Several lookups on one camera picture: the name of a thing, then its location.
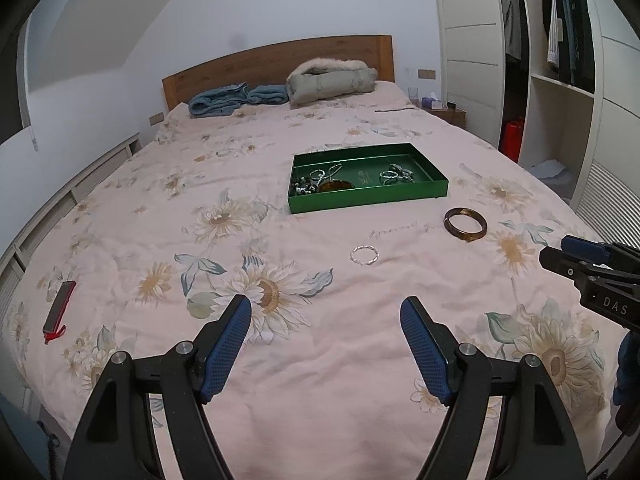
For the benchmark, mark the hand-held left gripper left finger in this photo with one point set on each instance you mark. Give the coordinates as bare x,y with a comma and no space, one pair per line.
225,350

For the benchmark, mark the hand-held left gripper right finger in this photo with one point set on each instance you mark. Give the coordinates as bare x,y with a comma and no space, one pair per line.
425,350

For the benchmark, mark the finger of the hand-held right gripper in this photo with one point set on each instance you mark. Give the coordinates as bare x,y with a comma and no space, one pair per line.
562,262
582,249

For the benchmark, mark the dark brown bangle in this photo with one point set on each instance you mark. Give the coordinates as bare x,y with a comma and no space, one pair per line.
450,227

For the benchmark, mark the green rectangular tray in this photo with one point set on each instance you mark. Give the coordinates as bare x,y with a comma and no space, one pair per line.
365,195

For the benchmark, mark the thin silver bangle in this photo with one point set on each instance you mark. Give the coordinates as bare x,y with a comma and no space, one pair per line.
386,178

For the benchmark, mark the amber translucent bangle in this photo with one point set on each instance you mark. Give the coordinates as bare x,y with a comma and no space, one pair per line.
335,186

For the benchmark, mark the person's right forearm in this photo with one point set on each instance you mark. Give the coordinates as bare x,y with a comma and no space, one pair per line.
630,375

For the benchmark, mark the white papers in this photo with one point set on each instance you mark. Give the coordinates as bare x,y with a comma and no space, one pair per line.
552,172

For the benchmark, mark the red canister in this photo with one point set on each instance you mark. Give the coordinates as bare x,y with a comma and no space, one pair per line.
512,140

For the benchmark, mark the red and black case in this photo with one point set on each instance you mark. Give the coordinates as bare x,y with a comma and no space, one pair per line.
59,310

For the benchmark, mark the wooden nightstand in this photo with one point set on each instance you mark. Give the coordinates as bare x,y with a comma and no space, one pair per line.
454,116

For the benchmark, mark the tissue box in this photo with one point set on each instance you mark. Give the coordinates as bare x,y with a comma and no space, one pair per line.
431,103

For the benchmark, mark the dark hanging clothes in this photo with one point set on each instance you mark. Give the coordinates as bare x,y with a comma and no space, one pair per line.
575,30

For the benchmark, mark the white low slatted cabinet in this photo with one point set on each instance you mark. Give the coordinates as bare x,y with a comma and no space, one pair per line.
65,195

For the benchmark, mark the drinking glass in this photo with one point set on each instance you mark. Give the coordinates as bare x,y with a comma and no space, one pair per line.
412,94

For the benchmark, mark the white wardrobe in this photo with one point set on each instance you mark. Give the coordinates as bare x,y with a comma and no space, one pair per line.
470,35

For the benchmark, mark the grey hanging garment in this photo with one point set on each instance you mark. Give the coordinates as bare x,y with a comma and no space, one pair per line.
511,15

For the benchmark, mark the blue folded blanket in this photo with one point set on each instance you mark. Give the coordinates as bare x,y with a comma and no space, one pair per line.
220,100

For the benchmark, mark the grey fur-trimmed coat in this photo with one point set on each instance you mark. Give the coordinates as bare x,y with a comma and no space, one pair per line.
325,85

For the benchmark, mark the wooden headboard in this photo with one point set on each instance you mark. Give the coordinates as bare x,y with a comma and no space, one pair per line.
250,65

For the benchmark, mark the wall socket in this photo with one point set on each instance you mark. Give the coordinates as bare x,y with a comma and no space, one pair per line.
426,73
156,119

